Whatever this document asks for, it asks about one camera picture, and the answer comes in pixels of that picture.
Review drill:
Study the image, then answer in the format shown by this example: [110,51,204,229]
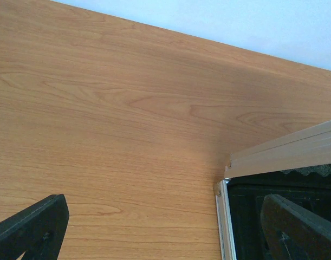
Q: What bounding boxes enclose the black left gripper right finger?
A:
[261,194,331,259]

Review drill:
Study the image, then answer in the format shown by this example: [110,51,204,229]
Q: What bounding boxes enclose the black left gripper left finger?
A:
[0,194,69,259]

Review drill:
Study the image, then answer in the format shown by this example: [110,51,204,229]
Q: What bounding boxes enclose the aluminium poker case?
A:
[214,121,331,259]

